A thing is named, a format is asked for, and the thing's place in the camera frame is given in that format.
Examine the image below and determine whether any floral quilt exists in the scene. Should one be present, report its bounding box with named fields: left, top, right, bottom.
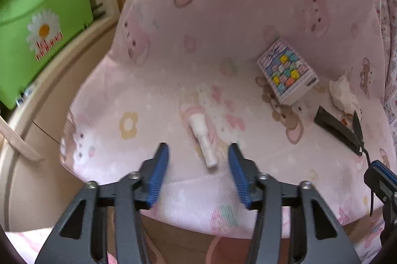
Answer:
left=374, top=0, right=397, bottom=140

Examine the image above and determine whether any wooden stick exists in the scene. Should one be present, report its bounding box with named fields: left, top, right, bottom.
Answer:
left=0, top=118, right=44, bottom=163

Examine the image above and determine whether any small white bottle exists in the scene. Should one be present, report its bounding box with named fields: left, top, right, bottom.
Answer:
left=190, top=114, right=218, bottom=168

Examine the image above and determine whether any black wrapper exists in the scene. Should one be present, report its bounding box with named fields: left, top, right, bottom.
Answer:
left=313, top=106, right=365, bottom=157

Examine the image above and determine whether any white tissue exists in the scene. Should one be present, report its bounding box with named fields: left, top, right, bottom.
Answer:
left=329, top=75, right=360, bottom=111

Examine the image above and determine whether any black cable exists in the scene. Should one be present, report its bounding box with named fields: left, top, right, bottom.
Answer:
left=361, top=146, right=377, bottom=218

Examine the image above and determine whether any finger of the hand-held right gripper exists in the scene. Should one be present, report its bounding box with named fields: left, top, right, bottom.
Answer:
left=364, top=160, right=397, bottom=247

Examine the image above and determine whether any small patterned pastel box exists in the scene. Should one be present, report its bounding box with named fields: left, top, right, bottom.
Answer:
left=257, top=37, right=319, bottom=106

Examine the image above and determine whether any green daisy-print storage box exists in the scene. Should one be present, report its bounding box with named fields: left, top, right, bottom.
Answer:
left=0, top=0, right=95, bottom=111

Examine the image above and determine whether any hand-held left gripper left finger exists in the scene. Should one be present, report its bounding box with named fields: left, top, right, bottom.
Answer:
left=34, top=142, right=170, bottom=264

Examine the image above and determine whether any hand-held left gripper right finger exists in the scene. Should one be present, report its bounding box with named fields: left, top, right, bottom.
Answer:
left=228, top=142, right=362, bottom=264

